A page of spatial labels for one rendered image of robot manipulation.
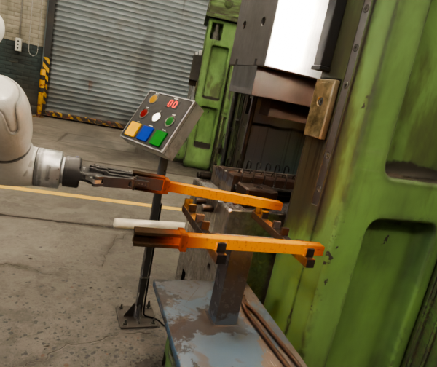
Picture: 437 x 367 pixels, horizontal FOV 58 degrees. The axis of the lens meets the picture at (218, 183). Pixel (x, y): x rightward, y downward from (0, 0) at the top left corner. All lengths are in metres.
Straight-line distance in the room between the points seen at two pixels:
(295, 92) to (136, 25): 8.12
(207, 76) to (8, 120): 5.61
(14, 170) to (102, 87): 8.45
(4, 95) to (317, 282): 0.89
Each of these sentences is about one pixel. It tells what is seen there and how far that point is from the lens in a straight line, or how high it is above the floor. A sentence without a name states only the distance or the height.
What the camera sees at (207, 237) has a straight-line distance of 0.81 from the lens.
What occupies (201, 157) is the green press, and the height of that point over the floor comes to 0.19.
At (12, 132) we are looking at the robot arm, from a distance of 0.85.
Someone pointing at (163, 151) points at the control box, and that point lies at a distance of 1.73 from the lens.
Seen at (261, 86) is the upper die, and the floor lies 1.30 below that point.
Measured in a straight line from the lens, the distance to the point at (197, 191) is 1.03.
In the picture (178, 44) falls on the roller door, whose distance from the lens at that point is 9.41.
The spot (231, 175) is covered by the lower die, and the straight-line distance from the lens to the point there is 1.39.
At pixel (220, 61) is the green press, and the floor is 1.71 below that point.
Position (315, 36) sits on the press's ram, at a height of 1.49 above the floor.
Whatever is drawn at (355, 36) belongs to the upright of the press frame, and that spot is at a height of 1.47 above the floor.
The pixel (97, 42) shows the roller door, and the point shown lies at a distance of 9.41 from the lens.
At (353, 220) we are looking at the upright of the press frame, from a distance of 1.14.
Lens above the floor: 1.26
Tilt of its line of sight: 13 degrees down
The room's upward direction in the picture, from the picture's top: 12 degrees clockwise
